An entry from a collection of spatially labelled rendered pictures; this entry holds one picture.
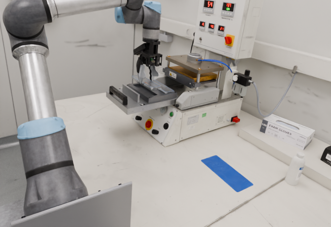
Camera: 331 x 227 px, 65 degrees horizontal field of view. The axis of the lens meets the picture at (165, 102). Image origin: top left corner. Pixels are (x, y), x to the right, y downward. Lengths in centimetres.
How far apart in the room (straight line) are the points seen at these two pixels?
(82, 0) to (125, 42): 190
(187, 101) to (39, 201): 79
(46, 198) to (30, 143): 14
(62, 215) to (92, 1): 65
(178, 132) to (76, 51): 161
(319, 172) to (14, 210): 118
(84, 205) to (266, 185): 78
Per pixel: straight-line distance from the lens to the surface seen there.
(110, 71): 282
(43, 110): 90
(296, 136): 143
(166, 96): 123
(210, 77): 138
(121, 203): 70
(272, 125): 146
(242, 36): 138
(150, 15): 113
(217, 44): 147
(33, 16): 92
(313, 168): 134
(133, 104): 117
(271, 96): 170
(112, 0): 98
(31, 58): 97
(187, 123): 130
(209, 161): 124
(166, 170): 114
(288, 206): 115
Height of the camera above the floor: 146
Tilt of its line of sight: 24 degrees down
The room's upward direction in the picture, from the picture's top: 5 degrees clockwise
